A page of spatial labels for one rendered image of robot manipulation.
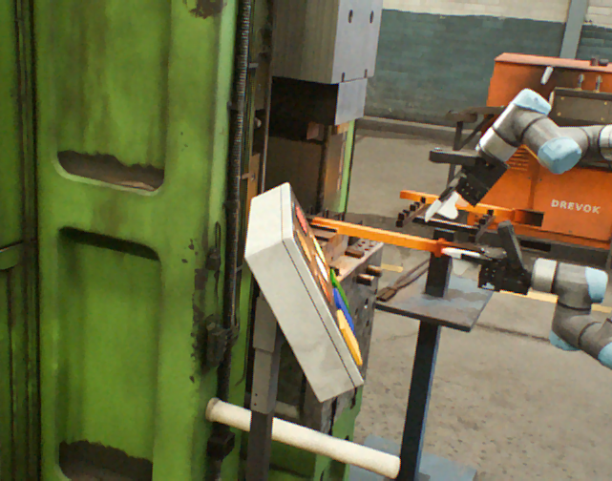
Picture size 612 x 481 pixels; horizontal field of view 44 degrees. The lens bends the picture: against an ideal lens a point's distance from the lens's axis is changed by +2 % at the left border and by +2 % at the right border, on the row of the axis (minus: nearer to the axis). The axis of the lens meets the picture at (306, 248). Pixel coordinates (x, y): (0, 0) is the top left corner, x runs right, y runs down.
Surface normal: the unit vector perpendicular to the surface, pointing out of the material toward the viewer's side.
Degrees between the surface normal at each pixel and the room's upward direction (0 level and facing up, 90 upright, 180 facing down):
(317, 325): 90
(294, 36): 90
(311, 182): 90
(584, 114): 90
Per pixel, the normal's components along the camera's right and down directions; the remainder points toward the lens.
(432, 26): -0.29, 0.26
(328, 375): 0.04, 0.33
